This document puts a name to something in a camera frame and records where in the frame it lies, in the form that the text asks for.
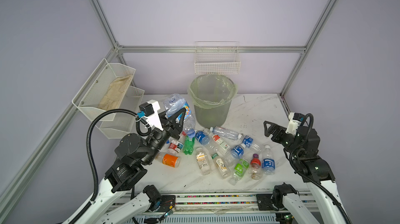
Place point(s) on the green cap crane label bottle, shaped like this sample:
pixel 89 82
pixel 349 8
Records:
pixel 221 166

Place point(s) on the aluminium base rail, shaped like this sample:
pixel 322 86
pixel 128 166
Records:
pixel 231 208

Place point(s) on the Pocari Sweat bottle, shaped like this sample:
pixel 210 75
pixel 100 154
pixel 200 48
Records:
pixel 251 145

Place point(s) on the red white label bottle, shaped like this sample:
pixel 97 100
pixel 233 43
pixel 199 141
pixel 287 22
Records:
pixel 176 145

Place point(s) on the upper white mesh shelf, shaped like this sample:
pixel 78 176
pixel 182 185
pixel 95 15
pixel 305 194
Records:
pixel 90 95

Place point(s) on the green soda bottle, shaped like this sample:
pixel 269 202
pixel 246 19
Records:
pixel 188 145

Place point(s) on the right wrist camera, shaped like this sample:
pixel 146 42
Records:
pixel 295 120

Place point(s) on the white mesh shelf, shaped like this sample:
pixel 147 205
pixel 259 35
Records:
pixel 122 123
pixel 90 95

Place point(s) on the white wire wall basket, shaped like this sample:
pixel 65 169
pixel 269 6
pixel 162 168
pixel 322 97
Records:
pixel 217 58

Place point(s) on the large blue label water bottle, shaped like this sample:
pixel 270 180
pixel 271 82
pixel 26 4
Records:
pixel 172 104

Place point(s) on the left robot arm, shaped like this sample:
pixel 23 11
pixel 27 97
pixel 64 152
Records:
pixel 134 152

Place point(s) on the orange label bottle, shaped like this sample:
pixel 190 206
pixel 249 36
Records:
pixel 168 159

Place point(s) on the white cap tea bottle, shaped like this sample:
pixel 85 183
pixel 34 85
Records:
pixel 202 161

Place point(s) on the red green label clear bottle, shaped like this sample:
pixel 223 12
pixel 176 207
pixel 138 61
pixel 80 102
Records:
pixel 223 146

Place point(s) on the purple cap red bottle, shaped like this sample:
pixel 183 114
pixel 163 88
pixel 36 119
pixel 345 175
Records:
pixel 255 167

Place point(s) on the blue label white cap bottle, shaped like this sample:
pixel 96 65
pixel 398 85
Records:
pixel 202 138

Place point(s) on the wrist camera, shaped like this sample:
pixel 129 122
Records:
pixel 150 110
pixel 295 120

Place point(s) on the green bin liner bag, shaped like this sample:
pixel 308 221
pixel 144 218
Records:
pixel 211 91

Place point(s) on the lower white mesh shelf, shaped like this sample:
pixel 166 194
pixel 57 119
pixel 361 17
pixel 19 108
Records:
pixel 122 123

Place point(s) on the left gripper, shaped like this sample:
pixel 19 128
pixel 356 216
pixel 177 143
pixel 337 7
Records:
pixel 175 128

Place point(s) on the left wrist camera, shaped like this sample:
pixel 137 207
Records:
pixel 150 110

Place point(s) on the clear purple label bottle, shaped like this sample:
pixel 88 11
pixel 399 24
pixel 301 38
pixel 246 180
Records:
pixel 227 133

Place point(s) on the mesh waste bin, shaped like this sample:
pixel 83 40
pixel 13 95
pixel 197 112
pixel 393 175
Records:
pixel 214 117

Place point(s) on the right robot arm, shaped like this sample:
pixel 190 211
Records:
pixel 300 143

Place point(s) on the upright blue label bottle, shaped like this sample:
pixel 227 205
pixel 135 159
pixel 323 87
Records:
pixel 268 161

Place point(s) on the lime green label bottle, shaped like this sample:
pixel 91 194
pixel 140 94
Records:
pixel 239 170

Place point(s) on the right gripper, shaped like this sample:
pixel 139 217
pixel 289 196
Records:
pixel 270 129

